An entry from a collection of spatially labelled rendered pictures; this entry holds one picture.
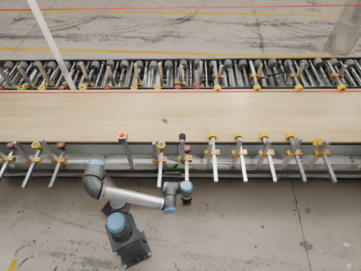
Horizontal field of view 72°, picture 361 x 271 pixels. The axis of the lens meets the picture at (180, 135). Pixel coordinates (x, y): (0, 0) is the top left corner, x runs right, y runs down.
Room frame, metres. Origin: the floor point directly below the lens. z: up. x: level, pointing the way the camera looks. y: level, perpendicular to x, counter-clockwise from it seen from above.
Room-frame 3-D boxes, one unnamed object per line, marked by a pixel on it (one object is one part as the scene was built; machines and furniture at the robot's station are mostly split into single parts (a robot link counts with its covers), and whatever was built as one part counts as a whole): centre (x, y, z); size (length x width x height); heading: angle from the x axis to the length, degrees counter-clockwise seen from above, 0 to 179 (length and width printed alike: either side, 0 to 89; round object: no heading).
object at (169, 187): (0.82, 0.08, 1.14); 0.12 x 0.12 x 0.09; 86
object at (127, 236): (0.69, 0.55, 0.65); 0.19 x 0.19 x 0.10
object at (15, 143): (1.35, 1.49, 0.88); 0.04 x 0.04 x 0.48; 87
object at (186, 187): (0.83, -0.03, 1.14); 0.10 x 0.09 x 0.12; 86
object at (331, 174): (1.11, -1.30, 0.95); 0.37 x 0.03 x 0.03; 177
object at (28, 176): (1.27, 1.45, 0.80); 0.44 x 0.03 x 0.04; 177
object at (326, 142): (1.22, -1.26, 0.90); 0.04 x 0.04 x 0.48; 87
